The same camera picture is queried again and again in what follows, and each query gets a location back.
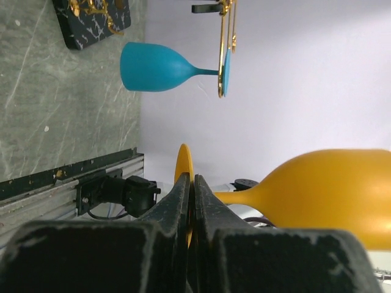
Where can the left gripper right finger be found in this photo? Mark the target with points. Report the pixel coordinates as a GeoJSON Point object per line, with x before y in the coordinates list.
{"type": "Point", "coordinates": [233, 256]}

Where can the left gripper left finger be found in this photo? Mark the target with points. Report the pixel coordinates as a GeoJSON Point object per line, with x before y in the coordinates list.
{"type": "Point", "coordinates": [144, 255]}

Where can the orange wine glass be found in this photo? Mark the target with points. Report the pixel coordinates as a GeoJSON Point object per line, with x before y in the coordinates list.
{"type": "Point", "coordinates": [344, 190]}

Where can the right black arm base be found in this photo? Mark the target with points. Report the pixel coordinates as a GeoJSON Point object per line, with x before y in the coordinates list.
{"type": "Point", "coordinates": [137, 195]}

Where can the blue wine glass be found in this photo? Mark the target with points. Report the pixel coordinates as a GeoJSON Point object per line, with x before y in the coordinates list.
{"type": "Point", "coordinates": [147, 67]}

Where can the aluminium mounting frame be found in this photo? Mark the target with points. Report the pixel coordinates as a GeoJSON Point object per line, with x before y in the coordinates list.
{"type": "Point", "coordinates": [52, 194]}

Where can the gold wire glass rack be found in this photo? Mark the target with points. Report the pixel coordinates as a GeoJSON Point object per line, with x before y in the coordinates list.
{"type": "Point", "coordinates": [85, 23]}

